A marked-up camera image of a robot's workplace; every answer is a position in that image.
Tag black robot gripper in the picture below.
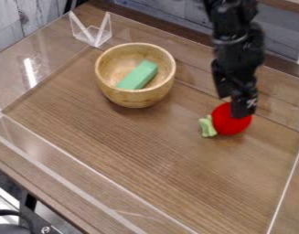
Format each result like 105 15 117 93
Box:
203 0 265 119

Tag red plush tomato green stem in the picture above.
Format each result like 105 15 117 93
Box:
198 102 253 138

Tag green rectangular block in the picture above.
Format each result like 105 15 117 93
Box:
117 60 158 90

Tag light wooden bowl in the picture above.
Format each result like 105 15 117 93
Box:
94 42 177 108

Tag clear acrylic tray walls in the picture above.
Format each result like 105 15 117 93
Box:
0 5 299 234

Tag clear acrylic corner bracket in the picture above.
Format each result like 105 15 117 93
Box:
68 12 113 48

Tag black table leg bracket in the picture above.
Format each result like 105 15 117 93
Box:
20 193 63 234

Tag black cable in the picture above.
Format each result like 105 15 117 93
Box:
0 208 27 234

